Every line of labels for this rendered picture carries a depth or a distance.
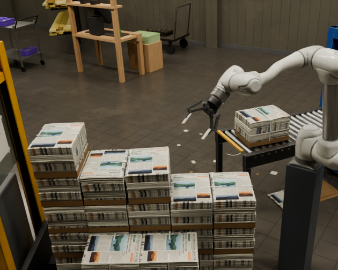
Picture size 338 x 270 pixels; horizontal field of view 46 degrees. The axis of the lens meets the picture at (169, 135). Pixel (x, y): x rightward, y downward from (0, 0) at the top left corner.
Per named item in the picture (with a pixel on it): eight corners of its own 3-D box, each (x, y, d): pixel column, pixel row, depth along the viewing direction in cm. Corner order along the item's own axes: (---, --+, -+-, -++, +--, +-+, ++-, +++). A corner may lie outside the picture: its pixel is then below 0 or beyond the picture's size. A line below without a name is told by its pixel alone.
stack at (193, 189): (252, 291, 301) (257, 201, 264) (99, 294, 307) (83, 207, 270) (245, 254, 336) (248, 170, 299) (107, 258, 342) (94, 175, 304)
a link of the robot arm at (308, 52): (292, 46, 231) (309, 51, 220) (316, 39, 237) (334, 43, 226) (292, 68, 237) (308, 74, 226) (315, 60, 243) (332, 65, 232)
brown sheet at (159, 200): (171, 202, 267) (171, 197, 266) (128, 204, 268) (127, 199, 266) (171, 172, 301) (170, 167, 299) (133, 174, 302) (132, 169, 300)
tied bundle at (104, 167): (126, 205, 269) (123, 176, 258) (83, 206, 270) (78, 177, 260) (133, 174, 303) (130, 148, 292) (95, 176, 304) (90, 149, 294)
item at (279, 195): (284, 210, 385) (284, 209, 385) (267, 194, 409) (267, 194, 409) (315, 200, 396) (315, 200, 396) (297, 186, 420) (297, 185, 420)
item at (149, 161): (168, 174, 257) (168, 173, 257) (124, 177, 258) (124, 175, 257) (168, 148, 290) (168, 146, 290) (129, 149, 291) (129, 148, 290)
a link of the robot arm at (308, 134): (307, 147, 280) (310, 118, 270) (327, 158, 265) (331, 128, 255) (289, 153, 274) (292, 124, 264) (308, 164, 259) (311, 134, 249)
